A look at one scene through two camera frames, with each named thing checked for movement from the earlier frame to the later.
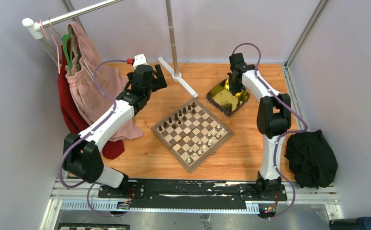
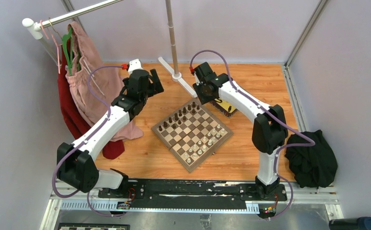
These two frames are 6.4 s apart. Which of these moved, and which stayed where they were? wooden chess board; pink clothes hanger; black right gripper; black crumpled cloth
Moved: black right gripper
Stayed: black crumpled cloth; pink clothes hanger; wooden chess board
